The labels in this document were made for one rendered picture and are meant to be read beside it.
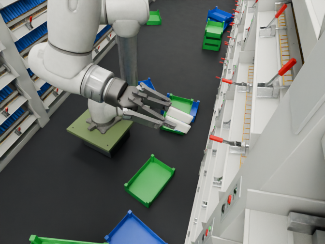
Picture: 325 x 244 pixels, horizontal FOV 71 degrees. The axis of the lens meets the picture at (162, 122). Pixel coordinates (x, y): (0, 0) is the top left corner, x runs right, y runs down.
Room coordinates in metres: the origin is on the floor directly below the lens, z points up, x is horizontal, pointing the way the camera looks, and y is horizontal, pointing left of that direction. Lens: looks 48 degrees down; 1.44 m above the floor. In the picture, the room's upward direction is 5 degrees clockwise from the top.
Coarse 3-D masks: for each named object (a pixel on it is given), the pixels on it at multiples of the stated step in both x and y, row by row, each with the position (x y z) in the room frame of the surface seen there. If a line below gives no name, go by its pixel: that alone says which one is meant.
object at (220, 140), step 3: (210, 135) 0.39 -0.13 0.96; (210, 138) 0.38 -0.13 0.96; (213, 138) 0.38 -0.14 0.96; (216, 138) 0.38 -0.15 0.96; (219, 138) 0.38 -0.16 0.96; (222, 138) 0.39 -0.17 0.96; (219, 141) 0.38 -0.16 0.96; (222, 141) 0.38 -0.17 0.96; (225, 141) 0.38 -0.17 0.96; (228, 141) 0.38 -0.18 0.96; (228, 144) 0.37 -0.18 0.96; (231, 144) 0.37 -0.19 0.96; (234, 144) 0.37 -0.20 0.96
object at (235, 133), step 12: (240, 60) 0.81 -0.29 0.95; (252, 60) 0.78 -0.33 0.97; (240, 72) 0.74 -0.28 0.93; (240, 96) 0.60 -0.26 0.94; (240, 108) 0.53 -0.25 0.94; (240, 120) 0.48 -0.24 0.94; (240, 132) 0.43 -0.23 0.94; (228, 156) 0.35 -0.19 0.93; (228, 168) 0.31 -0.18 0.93; (228, 180) 0.28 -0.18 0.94
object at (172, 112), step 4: (172, 108) 0.43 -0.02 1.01; (168, 112) 0.43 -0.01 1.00; (172, 112) 0.43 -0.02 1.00; (176, 112) 0.43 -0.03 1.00; (180, 112) 0.43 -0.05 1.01; (172, 116) 0.43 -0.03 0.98; (176, 116) 0.43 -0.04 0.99; (180, 116) 0.43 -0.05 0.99; (184, 116) 0.42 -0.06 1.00; (188, 116) 0.42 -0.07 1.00; (192, 116) 0.42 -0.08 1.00; (180, 120) 0.43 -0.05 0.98; (184, 120) 0.42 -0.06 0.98; (188, 120) 0.42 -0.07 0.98
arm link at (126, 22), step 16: (112, 0) 1.01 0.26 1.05; (128, 0) 1.02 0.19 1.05; (144, 0) 1.06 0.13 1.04; (112, 16) 0.98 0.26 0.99; (128, 16) 0.99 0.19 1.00; (144, 16) 1.02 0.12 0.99; (128, 32) 1.00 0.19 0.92; (128, 48) 1.02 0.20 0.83; (128, 64) 1.02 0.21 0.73; (128, 80) 1.03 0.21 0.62
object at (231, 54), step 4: (232, 56) 1.49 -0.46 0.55; (232, 60) 1.47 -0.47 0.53; (228, 64) 1.42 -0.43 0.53; (228, 68) 1.37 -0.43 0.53; (228, 72) 1.31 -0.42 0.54; (228, 76) 1.27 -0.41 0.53; (224, 84) 1.18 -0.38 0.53; (224, 88) 1.14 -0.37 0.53; (224, 92) 1.10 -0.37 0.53; (224, 96) 1.04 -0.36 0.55; (220, 108) 0.90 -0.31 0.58
